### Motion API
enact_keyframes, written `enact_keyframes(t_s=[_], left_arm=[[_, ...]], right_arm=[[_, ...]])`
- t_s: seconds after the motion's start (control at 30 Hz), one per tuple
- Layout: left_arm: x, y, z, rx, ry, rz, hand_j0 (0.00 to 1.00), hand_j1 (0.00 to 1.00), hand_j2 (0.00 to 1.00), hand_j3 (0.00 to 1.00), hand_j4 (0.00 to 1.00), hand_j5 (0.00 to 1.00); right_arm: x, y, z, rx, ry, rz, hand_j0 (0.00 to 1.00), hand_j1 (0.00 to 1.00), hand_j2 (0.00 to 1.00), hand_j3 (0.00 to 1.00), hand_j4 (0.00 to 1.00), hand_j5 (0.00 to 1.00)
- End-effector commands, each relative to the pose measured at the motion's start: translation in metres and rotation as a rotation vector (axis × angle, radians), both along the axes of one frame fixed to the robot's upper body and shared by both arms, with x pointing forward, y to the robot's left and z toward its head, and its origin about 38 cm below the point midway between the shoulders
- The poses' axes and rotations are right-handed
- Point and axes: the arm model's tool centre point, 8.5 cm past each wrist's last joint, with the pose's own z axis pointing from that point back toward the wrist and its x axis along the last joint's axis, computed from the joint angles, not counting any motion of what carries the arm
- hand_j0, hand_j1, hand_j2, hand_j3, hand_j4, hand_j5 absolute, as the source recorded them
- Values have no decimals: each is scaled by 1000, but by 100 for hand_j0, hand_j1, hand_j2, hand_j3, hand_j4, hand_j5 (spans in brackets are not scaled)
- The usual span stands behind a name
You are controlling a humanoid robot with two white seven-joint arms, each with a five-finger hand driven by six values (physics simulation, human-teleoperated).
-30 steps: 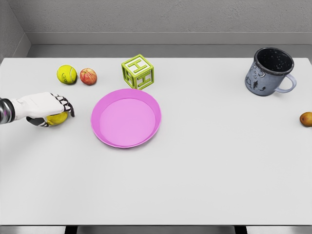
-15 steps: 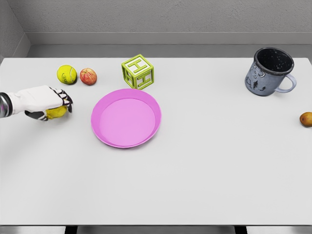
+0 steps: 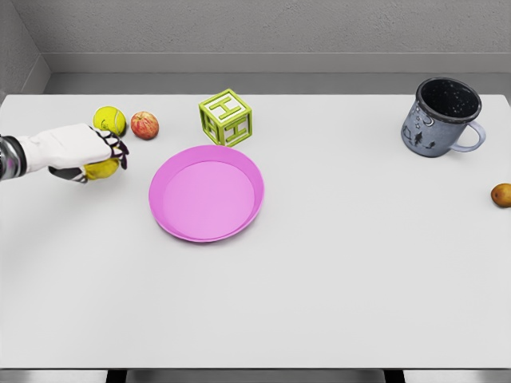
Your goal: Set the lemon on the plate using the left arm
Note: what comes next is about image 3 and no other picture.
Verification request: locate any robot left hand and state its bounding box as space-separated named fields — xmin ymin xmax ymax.
xmin=47 ymin=123 xmax=130 ymax=184

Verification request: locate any yellow lemon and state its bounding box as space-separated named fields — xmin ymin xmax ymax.
xmin=84 ymin=157 xmax=121 ymax=182

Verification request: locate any pink plate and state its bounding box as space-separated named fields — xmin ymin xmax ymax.
xmin=149 ymin=144 xmax=265 ymax=243

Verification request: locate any yellow-green tennis ball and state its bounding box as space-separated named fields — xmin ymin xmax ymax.
xmin=93 ymin=105 xmax=127 ymax=136

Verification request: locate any red apple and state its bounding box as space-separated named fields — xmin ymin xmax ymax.
xmin=130 ymin=111 xmax=160 ymax=140

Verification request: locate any green letter block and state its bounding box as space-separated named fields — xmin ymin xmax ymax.
xmin=198 ymin=88 xmax=254 ymax=148

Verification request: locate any grey enamel mug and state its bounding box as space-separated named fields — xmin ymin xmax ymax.
xmin=401 ymin=77 xmax=487 ymax=159

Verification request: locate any brown-yellow round fruit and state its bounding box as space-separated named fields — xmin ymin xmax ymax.
xmin=490 ymin=183 xmax=511 ymax=209

